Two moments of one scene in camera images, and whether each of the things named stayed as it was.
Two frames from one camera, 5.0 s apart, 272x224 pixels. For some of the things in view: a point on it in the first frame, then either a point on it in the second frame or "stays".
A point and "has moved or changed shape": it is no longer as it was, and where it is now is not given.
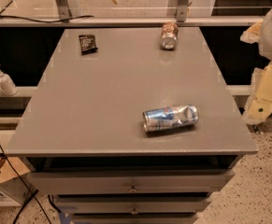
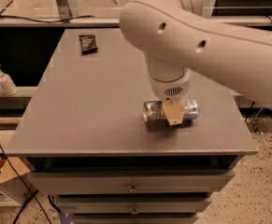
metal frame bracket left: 62,1 stays
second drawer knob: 134,212 stays
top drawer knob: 133,189 stays
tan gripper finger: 266,91 to 173,91
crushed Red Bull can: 170,118 has moved or changed shape
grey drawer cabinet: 132,125 stays
